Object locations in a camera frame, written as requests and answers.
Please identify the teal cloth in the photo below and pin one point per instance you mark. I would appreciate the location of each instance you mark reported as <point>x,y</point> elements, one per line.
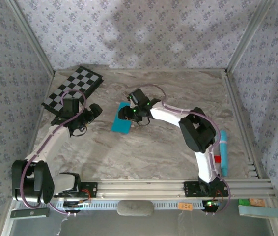
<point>121,126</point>

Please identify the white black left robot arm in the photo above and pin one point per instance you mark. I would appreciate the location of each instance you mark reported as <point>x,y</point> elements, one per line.
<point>48,145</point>

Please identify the orange tag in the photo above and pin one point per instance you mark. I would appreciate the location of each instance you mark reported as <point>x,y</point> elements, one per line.
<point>185,206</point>

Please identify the black grey folding chessboard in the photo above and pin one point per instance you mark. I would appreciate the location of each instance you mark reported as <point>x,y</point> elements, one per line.
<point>80,81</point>

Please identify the aluminium side rail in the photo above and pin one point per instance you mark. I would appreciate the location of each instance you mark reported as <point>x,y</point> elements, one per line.
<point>240,118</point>
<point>48,86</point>

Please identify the aluminium frame post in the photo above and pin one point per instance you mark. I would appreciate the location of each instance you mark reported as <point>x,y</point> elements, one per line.
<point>248,37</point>
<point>31,37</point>

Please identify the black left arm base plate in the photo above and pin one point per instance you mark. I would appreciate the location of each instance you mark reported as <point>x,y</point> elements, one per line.
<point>90,189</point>

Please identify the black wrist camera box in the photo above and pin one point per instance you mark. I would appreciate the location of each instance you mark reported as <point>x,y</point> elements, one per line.
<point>139,97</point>
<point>70,107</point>

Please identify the small red block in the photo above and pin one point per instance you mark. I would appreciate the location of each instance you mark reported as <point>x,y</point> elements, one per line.
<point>217,159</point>

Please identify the green small card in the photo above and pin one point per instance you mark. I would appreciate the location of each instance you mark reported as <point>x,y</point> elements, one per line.
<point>244,202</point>

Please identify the orange small card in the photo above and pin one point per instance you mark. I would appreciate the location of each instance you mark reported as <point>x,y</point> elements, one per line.
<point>257,202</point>

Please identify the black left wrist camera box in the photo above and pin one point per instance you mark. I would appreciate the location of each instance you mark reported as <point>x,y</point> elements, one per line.
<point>70,107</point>

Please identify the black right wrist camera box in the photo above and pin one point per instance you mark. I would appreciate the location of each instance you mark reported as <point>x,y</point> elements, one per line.
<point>139,97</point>

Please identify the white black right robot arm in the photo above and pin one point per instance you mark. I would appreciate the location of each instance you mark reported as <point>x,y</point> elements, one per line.
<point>204,167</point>

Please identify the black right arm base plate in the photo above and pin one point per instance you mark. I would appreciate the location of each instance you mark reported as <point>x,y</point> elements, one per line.
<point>190,189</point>

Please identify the black flat device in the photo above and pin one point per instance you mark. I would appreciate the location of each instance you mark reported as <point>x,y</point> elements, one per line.
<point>29,213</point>

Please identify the grey oval pad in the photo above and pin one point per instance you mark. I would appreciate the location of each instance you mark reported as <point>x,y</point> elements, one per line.
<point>135,207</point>

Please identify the light blue flat box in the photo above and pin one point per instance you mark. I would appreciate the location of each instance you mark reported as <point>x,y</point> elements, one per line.
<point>259,212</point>

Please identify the light blue tube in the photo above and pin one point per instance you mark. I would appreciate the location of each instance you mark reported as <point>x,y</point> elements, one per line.
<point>224,157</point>

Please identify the aluminium mounting rail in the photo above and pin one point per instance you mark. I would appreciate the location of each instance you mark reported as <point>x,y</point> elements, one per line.
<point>141,188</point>

